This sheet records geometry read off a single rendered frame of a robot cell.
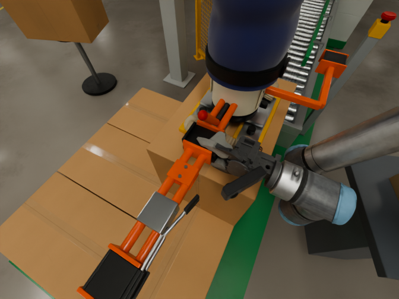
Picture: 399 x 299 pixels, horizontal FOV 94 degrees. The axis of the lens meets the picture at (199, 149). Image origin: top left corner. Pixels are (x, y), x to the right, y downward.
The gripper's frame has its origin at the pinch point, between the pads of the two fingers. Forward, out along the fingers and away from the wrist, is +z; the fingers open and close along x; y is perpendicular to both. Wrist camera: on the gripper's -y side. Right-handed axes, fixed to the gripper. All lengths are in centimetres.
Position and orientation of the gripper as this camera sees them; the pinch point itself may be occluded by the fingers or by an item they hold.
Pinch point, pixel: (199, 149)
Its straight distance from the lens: 50.1
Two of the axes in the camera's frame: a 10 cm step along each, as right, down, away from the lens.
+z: -8.9, -4.0, 2.4
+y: 4.7, -7.5, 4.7
